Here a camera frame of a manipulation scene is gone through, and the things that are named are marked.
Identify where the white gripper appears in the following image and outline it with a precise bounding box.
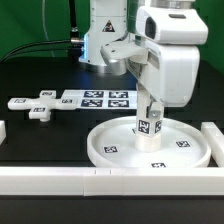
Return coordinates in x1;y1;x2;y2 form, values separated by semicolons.
126;6;208;119

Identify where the white round table top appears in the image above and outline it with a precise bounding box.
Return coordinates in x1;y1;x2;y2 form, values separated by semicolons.
87;116;211;168

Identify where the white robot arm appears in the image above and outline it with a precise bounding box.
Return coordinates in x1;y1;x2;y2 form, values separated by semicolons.
80;0;208;107

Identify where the white marker sheet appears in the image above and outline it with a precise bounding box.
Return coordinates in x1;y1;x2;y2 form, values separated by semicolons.
62;90;137;109

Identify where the white cross-shaped table base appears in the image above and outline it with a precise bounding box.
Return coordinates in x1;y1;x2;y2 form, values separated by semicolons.
8;90;77;122

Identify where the white front fence bar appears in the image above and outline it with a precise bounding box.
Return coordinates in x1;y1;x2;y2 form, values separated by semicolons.
0;167;224;196

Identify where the white left fence bar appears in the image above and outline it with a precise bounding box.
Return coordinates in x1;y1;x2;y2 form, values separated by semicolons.
0;120;6;145

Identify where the black vertical cable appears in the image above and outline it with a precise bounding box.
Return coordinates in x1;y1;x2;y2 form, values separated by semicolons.
68;0;80;39

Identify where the thin white cable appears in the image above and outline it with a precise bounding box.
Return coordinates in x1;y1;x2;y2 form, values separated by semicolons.
41;0;56;58

